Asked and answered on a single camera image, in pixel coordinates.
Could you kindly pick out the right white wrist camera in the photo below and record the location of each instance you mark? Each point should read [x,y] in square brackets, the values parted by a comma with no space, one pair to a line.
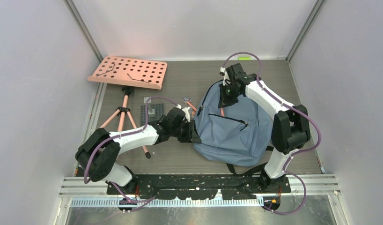
[224,74]

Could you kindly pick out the grey lego baseplate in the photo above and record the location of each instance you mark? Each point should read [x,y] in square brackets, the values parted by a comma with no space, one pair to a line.
[154,111]

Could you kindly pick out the blue student backpack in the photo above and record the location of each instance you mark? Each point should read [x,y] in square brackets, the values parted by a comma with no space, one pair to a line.
[239,138]

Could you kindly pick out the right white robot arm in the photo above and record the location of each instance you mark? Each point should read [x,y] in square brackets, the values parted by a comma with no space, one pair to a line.
[290,130]

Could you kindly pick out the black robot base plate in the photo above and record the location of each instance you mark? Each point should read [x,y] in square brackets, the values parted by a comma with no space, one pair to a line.
[198,186]

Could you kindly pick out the pink perforated music stand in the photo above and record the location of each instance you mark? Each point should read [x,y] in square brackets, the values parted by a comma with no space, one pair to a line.
[128,73]

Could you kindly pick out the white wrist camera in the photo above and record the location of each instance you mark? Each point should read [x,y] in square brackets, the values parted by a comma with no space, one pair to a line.
[187,110]
[224,74]

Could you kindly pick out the white ribbed cable duct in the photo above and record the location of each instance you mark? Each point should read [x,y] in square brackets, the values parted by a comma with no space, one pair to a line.
[216,202]

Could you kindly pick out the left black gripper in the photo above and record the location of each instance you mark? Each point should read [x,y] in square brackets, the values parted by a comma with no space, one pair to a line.
[195,137]

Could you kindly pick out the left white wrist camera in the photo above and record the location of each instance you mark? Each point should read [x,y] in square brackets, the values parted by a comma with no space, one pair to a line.
[187,110]

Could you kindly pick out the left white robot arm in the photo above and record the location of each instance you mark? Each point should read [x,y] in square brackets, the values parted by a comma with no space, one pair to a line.
[98,155]

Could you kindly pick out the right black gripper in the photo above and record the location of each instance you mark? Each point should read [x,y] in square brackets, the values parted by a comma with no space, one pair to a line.
[224,101]

